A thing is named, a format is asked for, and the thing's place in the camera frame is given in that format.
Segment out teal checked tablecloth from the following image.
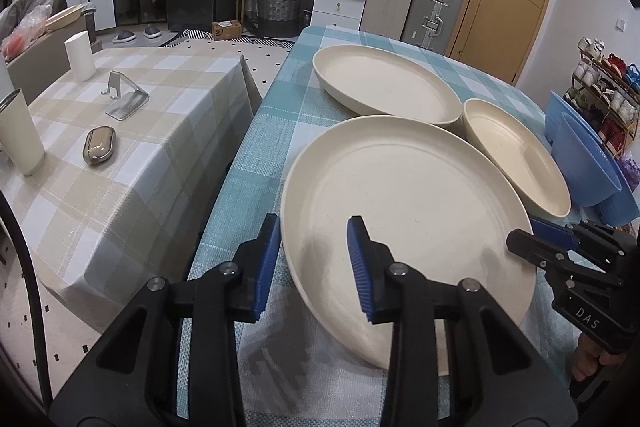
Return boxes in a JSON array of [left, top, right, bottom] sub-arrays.
[[190, 26, 544, 426]]

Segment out shoe rack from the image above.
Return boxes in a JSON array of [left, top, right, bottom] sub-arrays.
[[563, 37, 639, 158]]

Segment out large cream plate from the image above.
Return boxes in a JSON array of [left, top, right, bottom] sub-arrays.
[[280, 116, 536, 368], [312, 44, 462, 127]]

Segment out patterned rug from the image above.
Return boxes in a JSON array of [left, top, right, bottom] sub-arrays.
[[162, 29, 294, 98]]

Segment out metal phone stand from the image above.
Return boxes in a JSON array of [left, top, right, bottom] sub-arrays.
[[102, 70, 150, 121]]

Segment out right hand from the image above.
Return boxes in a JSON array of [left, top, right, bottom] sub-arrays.
[[570, 333, 627, 381]]

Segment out woven laundry basket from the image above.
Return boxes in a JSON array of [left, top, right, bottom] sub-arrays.
[[256, 0, 302, 38]]

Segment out small cardboard box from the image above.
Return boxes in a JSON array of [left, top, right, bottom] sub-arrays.
[[212, 20, 243, 41]]

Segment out grey beige case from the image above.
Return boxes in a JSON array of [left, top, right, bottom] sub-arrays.
[[82, 126, 116, 167]]

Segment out cream tumbler cup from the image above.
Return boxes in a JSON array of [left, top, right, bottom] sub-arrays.
[[0, 89, 46, 176]]

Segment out beige checked tablecloth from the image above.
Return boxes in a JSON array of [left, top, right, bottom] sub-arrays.
[[1, 49, 260, 314]]

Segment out small cream plate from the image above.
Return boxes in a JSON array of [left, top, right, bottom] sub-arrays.
[[462, 98, 572, 219]]

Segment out silver aluminium suitcase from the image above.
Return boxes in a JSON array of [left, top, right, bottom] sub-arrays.
[[401, 0, 462, 55]]

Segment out white cylinder roll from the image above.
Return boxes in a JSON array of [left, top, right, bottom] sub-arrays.
[[64, 30, 96, 82]]

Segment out blue ceramic bowl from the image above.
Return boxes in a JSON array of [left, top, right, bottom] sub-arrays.
[[551, 113, 629, 207]]

